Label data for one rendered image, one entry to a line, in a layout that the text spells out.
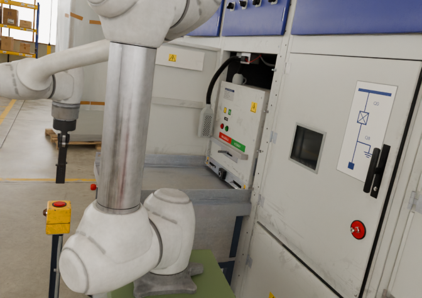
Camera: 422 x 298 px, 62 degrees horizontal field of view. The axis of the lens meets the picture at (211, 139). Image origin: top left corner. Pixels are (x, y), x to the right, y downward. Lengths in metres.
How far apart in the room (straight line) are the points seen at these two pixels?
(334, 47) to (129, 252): 0.98
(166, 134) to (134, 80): 1.47
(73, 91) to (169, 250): 0.62
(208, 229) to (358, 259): 0.76
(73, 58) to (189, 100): 1.24
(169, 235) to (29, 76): 0.60
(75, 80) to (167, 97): 1.00
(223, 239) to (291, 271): 0.43
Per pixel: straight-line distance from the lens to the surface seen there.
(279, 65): 1.64
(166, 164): 2.15
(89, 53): 1.06
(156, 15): 0.76
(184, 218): 0.99
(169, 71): 2.16
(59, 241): 1.47
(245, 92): 1.86
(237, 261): 1.93
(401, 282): 1.16
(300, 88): 1.46
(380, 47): 1.25
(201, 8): 0.86
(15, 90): 1.17
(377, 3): 1.27
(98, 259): 0.84
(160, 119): 2.19
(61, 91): 1.25
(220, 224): 1.76
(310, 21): 1.49
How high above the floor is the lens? 1.48
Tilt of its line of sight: 12 degrees down
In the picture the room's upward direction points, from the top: 9 degrees clockwise
